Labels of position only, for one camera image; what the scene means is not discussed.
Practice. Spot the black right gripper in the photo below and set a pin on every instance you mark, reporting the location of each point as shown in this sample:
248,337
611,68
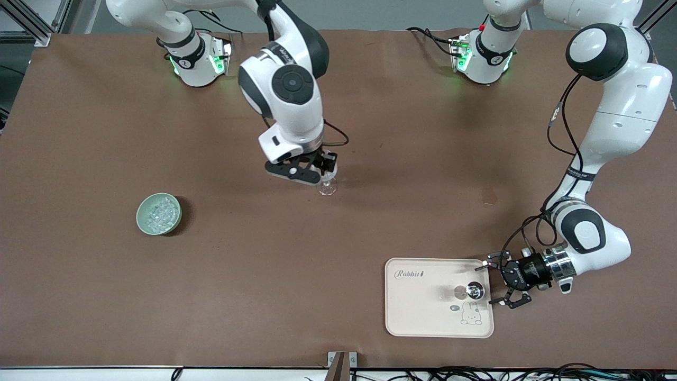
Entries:
321,159

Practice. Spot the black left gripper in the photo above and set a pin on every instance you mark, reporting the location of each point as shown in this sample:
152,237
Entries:
529,270

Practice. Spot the single clear ice cube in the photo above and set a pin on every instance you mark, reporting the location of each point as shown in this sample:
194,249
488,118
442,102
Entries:
325,169

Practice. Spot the small clear shot glass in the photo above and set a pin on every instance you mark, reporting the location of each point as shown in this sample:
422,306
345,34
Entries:
475,291

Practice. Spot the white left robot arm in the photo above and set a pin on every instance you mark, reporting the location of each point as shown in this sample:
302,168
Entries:
629,121

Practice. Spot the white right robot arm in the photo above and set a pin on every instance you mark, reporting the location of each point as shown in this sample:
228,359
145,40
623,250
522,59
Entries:
296,116

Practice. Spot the clear stemmed wine glass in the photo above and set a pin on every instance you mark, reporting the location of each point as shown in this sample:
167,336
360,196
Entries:
328,186

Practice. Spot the pile of clear ice cubes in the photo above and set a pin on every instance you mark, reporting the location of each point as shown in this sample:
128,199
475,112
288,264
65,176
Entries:
161,214

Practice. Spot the white rabbit print tray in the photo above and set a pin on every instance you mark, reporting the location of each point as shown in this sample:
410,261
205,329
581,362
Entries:
423,312

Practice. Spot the brown table cover sheet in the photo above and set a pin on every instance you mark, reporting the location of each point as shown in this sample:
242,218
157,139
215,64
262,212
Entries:
211,291

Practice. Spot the pale green ceramic bowl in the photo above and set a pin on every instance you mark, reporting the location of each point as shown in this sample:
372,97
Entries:
143,222

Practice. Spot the grey metal bracket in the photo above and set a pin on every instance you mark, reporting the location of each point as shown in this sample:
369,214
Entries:
353,360

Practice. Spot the dark camera mount pole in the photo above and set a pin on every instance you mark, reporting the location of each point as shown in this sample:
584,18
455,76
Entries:
338,370

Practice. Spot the grey aluminium frame strut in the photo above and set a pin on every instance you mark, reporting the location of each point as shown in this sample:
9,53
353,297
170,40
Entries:
31,26
651,16

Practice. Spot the white table edge rail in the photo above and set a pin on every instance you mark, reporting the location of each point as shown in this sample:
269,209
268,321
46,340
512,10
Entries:
79,374

